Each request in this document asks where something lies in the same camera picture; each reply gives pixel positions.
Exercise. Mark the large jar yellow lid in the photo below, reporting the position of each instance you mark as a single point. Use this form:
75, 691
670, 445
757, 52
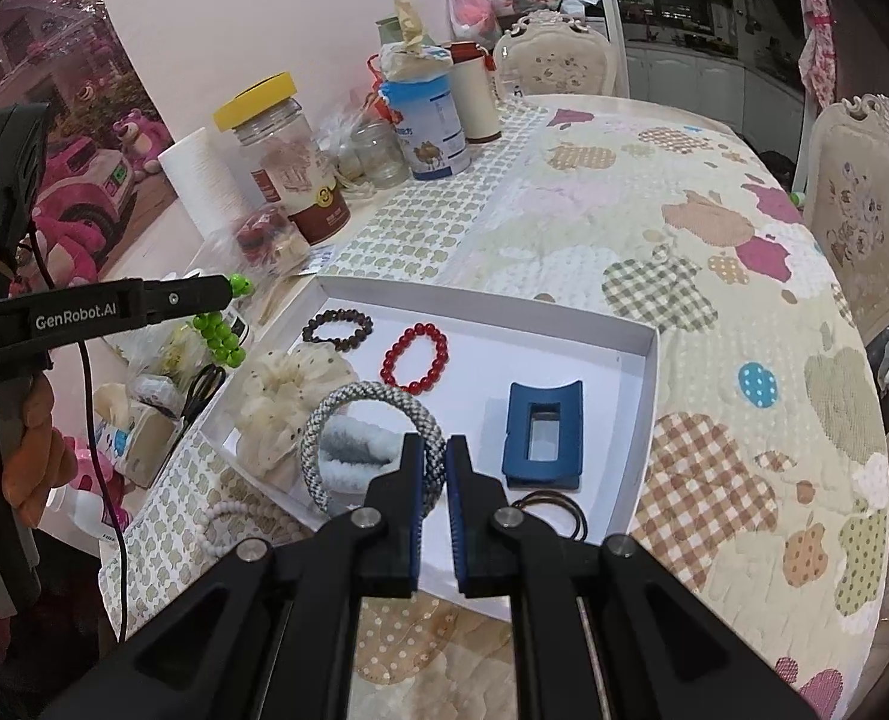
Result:
287, 165

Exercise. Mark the white kitchen cabinets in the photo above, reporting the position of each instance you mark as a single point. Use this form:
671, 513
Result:
707, 67

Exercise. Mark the blue hair claw clip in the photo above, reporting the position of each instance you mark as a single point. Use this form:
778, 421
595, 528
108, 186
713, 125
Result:
519, 457

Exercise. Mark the plastic bag red contents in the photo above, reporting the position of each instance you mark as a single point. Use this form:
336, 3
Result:
272, 240

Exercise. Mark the white plastic bottle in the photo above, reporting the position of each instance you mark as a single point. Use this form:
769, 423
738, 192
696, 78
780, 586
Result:
84, 521

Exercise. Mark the cream dotted scrunchie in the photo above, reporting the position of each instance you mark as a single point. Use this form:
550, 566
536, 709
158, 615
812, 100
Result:
279, 405

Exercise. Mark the cream carved dining chair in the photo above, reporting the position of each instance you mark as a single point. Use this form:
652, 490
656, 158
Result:
861, 202
557, 60

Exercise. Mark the white paper towel roll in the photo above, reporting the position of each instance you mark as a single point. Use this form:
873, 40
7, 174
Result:
204, 180

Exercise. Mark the grey white braided bangle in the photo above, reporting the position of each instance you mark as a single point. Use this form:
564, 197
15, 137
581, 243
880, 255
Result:
311, 457

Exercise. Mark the pink bear wall poster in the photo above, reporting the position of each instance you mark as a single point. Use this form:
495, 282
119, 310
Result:
77, 90

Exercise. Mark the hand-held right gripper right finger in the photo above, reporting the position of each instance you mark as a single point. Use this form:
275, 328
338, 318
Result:
459, 525

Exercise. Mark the clear plastic bag yellow contents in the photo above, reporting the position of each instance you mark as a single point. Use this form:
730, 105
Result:
159, 352

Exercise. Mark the pink plastic toy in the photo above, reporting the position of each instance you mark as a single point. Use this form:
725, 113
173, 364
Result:
84, 476

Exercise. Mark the cream canister red cap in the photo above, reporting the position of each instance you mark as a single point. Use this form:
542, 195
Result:
478, 97

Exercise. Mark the person's left hand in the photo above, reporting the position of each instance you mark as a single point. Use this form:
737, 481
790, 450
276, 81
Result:
39, 465

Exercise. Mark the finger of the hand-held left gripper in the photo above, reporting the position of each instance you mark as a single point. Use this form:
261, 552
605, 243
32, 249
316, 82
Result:
114, 311

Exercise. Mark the tissue pack blue print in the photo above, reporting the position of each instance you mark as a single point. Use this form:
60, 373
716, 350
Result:
144, 442

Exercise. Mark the white cardboard tray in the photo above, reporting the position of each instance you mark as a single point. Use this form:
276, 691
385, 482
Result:
489, 360

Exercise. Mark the small empty glass jar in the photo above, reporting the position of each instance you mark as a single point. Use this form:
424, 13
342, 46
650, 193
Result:
381, 157

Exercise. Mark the pink hanging cloth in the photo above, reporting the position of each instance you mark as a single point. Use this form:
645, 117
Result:
819, 37

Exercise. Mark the quilted patchwork tablecloth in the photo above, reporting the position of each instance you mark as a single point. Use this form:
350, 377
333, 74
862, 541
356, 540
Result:
714, 315

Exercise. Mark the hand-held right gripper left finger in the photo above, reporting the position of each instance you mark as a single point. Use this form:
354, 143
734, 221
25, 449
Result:
413, 517

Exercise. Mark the white fluffy scrunchie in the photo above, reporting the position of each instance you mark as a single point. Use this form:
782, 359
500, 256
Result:
354, 450

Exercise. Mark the small white tissue packet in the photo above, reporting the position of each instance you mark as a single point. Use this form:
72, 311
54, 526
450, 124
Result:
156, 391

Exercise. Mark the red tasselled ornament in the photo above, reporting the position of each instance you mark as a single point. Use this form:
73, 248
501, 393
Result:
381, 90

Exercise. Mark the blue white milk powder can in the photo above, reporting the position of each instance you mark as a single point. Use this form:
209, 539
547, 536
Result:
433, 127

